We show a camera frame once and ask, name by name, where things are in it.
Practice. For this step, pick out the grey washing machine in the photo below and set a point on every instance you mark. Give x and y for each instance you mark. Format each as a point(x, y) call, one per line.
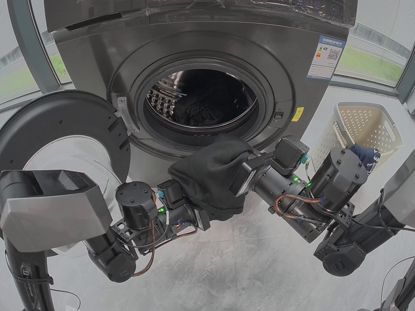
point(207, 44)

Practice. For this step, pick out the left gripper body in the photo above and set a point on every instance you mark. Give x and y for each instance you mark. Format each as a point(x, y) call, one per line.
point(201, 219)

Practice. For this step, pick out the washing machine door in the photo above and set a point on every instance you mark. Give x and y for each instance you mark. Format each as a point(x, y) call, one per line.
point(64, 118)

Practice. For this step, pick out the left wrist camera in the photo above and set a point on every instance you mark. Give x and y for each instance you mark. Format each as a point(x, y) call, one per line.
point(171, 191)

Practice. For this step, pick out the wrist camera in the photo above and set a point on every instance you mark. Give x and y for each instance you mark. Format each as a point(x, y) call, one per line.
point(171, 191)
point(290, 155)

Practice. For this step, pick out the heap of dark clothes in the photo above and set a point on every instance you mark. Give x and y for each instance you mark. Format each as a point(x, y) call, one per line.
point(210, 102)

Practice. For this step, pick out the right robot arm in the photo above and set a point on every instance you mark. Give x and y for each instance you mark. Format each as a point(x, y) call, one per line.
point(340, 177)

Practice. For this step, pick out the dark blue garment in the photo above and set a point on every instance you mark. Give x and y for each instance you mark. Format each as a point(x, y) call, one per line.
point(368, 160)

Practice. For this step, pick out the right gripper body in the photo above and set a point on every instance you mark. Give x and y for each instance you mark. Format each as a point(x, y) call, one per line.
point(275, 183)

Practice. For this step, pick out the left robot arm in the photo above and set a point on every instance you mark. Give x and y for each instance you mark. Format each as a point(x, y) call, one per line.
point(48, 212)

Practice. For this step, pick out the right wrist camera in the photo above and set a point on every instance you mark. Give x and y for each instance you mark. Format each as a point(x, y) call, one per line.
point(290, 155)

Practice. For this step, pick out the black garment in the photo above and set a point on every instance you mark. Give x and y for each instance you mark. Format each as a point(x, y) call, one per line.
point(210, 170)

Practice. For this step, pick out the cream laundry basket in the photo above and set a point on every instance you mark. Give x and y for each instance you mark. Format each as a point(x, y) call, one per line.
point(373, 125)

